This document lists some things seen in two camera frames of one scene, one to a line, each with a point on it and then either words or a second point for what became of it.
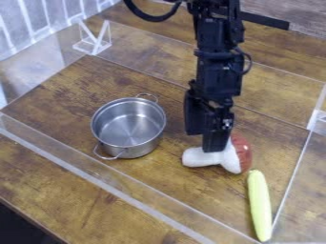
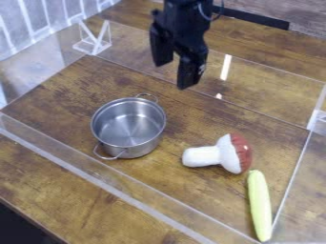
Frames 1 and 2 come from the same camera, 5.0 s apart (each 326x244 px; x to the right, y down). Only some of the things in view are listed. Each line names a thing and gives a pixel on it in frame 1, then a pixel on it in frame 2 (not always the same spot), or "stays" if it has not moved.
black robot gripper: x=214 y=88 → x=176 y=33
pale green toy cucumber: x=256 y=184 stays
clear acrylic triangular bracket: x=91 y=43 stays
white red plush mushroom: x=234 y=157 stays
